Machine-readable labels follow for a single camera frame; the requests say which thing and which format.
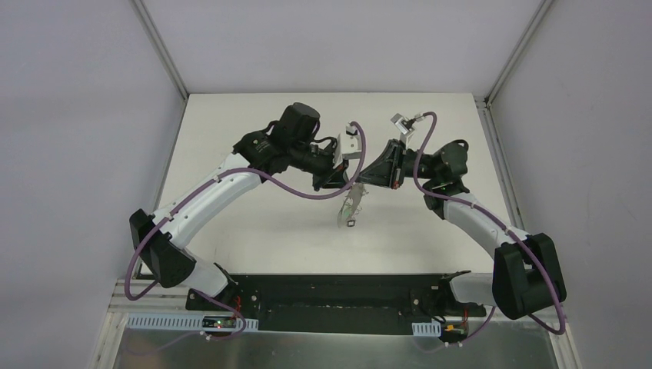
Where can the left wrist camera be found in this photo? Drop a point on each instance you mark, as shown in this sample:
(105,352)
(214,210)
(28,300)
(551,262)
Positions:
(349,147)

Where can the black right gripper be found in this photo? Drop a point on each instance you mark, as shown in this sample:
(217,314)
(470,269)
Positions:
(398,164)

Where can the aluminium frame rail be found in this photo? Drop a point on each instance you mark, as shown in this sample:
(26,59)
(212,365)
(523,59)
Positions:
(158,299)

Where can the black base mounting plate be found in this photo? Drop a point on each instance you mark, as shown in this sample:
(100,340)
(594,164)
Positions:
(387,304)

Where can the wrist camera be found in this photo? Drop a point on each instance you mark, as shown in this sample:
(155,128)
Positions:
(405,125)
(349,147)

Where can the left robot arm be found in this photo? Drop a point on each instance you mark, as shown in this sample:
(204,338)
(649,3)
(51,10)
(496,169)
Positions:
(285,153)

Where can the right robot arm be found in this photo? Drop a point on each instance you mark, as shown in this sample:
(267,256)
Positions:
(526,275)

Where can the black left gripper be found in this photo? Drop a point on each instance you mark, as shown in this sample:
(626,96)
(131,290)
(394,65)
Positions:
(332,169)

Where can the white slotted cable duct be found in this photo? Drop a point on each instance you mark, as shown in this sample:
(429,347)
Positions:
(217,324)

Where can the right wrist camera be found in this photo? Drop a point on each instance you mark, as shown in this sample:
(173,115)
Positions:
(405,125)

